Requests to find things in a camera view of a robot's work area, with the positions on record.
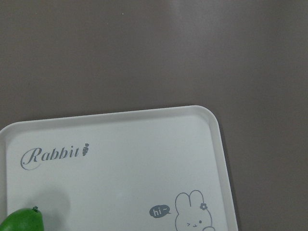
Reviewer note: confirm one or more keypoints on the green lime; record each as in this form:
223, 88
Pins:
25, 219

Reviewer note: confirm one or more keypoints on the beige rabbit tray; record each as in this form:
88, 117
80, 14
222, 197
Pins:
150, 170

